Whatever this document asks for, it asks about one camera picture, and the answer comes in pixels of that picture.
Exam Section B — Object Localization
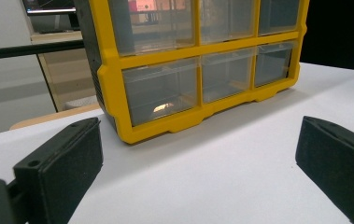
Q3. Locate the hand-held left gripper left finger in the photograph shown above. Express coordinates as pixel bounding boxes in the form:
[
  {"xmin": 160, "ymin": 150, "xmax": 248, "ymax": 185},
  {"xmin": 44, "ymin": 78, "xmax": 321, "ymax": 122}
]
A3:
[{"xmin": 13, "ymin": 117, "xmax": 104, "ymax": 224}]

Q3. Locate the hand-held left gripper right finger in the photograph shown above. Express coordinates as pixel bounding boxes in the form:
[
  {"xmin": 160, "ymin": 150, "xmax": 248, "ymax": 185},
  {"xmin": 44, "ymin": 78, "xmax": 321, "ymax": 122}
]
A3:
[{"xmin": 295, "ymin": 116, "xmax": 354, "ymax": 224}]

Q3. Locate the yellow and black storage organizer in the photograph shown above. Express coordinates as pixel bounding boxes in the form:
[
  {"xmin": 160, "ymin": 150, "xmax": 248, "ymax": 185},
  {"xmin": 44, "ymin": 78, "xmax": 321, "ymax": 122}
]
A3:
[{"xmin": 73, "ymin": 0, "xmax": 310, "ymax": 145}]

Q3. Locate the wooden cabinet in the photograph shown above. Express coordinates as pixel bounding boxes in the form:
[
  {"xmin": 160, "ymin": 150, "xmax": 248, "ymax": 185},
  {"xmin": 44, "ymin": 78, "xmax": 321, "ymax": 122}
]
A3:
[{"xmin": 29, "ymin": 31, "xmax": 103, "ymax": 113}]

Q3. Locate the black horizontal bar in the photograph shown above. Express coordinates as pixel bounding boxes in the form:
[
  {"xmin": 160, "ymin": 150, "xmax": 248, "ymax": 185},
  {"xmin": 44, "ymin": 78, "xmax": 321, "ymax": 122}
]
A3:
[{"xmin": 0, "ymin": 39, "xmax": 85, "ymax": 62}]

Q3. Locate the black curtain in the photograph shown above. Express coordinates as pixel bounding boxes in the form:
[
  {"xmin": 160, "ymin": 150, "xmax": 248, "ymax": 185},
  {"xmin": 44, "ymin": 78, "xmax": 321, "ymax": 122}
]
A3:
[{"xmin": 299, "ymin": 0, "xmax": 354, "ymax": 73}]

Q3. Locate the set of transparent drawers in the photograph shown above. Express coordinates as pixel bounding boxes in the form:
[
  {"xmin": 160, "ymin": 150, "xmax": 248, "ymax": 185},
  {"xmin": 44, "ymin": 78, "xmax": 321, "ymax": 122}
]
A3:
[{"xmin": 108, "ymin": 0, "xmax": 301, "ymax": 127}]

